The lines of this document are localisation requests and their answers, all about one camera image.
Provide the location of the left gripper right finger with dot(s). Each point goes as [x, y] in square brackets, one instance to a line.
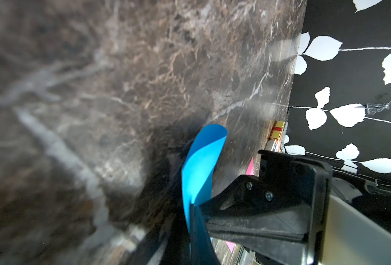
[280, 214]

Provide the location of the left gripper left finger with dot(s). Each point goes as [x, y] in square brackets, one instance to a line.
[167, 242]

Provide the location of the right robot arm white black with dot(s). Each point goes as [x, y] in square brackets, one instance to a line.
[370, 194]

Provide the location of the blue square paper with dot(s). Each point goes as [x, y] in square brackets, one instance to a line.
[199, 166]

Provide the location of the playing card deck box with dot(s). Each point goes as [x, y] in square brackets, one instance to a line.
[275, 139]

